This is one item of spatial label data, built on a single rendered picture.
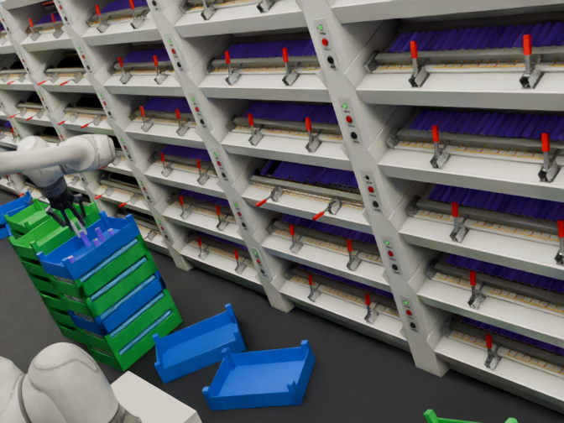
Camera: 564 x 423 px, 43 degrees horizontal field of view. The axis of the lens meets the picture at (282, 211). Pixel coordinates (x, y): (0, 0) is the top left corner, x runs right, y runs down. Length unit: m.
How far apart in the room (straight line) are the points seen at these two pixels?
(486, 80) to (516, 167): 0.19
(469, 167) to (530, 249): 0.22
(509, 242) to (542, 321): 0.20
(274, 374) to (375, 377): 0.34
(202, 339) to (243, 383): 0.35
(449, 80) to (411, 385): 0.94
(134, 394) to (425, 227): 0.92
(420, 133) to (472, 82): 0.27
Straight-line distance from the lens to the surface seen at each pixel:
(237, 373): 2.37
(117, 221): 2.69
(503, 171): 1.52
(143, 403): 2.02
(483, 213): 1.69
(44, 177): 2.32
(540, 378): 1.86
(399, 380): 2.11
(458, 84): 1.48
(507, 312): 1.76
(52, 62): 3.52
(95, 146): 2.24
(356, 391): 2.12
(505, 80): 1.42
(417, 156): 1.67
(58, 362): 1.84
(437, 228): 1.75
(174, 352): 2.61
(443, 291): 1.87
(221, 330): 2.61
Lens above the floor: 1.35
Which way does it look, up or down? 24 degrees down
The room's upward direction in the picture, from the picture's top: 21 degrees counter-clockwise
